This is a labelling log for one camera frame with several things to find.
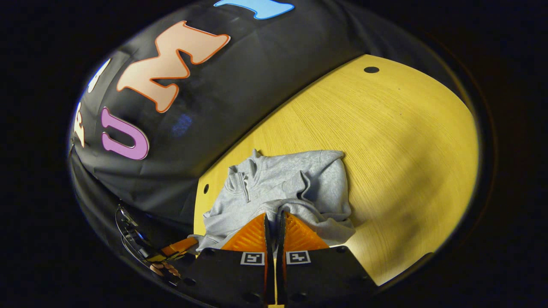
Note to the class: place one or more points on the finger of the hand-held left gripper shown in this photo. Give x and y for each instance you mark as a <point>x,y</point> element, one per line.
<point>177,248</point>

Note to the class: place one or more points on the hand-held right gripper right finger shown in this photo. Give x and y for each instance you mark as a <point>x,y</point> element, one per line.
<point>317,273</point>

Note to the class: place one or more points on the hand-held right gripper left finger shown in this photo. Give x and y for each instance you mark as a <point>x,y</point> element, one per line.
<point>231,278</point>

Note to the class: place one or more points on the grey zip-neck sweatshirt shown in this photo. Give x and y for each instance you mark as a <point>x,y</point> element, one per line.
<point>291,179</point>

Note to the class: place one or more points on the black backdrop cloth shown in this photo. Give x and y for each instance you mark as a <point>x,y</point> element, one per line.
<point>239,85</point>

